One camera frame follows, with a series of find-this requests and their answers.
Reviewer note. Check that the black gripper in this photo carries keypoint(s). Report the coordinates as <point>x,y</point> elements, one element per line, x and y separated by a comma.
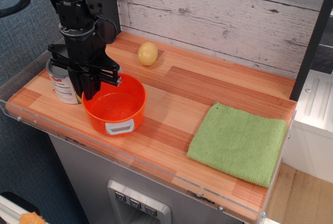
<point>87,63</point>

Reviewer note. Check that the orange pot with grey handles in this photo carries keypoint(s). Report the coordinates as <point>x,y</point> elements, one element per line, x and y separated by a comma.
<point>117,110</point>

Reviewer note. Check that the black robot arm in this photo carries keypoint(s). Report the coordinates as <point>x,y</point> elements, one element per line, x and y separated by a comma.
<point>86,32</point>

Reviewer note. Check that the green striped tin can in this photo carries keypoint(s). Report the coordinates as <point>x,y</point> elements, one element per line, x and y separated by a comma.
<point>62,84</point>

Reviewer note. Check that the yellow potato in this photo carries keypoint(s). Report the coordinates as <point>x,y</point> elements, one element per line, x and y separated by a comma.
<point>147,54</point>

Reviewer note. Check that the silver cabinet with dispenser panel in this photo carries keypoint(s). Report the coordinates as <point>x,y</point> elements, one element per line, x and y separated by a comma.
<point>90,173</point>

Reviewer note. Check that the orange object bottom left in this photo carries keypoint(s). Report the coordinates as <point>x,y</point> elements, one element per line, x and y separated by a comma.
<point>31,218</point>

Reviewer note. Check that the clear acrylic edge guard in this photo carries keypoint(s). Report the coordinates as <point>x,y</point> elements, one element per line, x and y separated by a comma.
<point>156,149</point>

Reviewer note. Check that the green folded cloth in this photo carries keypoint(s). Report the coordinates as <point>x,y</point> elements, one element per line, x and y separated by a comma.
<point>238,143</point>

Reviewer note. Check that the white ribbed appliance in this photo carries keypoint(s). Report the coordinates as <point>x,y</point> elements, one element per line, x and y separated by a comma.
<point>309,144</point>

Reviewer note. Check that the dark right upright post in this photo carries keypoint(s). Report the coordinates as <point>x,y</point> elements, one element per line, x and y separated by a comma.
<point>309,55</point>

